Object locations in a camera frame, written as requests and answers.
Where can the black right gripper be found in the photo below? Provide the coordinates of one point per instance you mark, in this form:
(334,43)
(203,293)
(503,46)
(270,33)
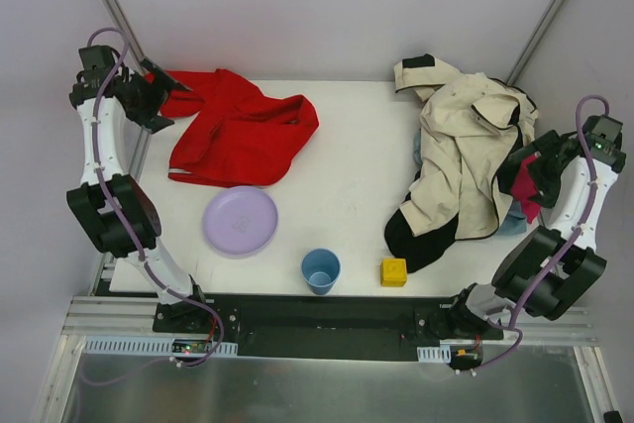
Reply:
(525,171)

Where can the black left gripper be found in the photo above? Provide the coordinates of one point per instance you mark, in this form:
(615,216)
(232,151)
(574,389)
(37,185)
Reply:
(150,97)

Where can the magenta pink cloth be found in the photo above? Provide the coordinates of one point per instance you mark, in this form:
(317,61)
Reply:
(523,189)

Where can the red cloth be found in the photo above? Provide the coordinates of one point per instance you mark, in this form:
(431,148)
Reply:
(238,135)

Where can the cream and black jacket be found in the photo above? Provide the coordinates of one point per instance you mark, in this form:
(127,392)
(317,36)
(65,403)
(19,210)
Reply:
(469,125)

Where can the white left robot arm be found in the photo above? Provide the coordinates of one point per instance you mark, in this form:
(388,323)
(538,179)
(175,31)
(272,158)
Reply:
(109,204)

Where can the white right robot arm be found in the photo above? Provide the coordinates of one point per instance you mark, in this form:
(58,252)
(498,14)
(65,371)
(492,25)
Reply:
(556,264)

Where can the purple plastic plate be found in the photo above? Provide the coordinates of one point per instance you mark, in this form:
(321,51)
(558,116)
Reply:
(240,221)

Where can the yellow toy cube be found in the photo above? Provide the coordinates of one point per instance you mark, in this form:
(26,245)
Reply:
(393,272)

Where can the blue plastic cup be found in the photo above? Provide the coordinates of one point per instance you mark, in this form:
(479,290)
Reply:
(320,269)

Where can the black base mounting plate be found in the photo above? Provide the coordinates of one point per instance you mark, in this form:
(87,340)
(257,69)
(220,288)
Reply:
(390,329)

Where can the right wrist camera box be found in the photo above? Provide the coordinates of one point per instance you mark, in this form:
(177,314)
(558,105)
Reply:
(603,135)

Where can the left aluminium frame post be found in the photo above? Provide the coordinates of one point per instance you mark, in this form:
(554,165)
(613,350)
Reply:
(111,2)

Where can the aluminium frame post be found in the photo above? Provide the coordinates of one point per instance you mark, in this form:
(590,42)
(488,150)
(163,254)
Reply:
(536,38)
(111,2)

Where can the right aluminium frame post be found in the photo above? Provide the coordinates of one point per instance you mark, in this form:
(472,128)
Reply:
(536,38)

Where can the aluminium front rail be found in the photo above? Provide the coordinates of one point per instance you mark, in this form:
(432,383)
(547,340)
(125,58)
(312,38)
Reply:
(136,316)

